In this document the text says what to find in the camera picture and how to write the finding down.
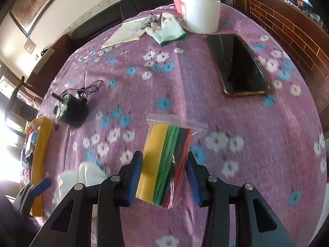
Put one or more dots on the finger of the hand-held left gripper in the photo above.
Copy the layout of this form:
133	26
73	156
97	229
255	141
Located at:
42	186

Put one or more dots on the black power adapter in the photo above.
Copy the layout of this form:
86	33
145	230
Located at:
74	110

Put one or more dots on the white cloth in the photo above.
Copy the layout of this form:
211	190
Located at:
84	175

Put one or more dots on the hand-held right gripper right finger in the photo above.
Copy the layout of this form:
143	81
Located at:
194	185

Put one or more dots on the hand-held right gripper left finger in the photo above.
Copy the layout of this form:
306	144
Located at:
135	177

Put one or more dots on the white printed tube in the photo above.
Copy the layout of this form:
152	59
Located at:
147	22

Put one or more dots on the white plastic jar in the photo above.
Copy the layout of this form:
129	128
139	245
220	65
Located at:
200	12

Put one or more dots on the zip bag of coloured strips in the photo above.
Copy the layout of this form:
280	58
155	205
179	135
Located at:
154	159

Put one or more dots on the dark wooden chair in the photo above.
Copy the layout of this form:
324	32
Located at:
14	97

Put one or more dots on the purple floral tablecloth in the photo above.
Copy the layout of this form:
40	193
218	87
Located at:
195	103

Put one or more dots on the beige wall panel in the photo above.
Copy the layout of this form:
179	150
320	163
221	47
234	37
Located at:
29	45

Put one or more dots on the white glove with green cuff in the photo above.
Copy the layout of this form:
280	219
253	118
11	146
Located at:
167	32

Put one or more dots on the framed wall picture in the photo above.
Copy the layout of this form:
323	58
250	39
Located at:
33	2

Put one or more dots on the yellow cardboard box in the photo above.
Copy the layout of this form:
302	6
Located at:
42	146

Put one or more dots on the brown wooden cabinet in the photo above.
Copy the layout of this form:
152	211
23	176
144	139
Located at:
282	25

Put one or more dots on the black smartphone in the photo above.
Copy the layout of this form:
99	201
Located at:
239	64

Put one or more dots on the white booklet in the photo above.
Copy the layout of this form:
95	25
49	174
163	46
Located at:
123	32

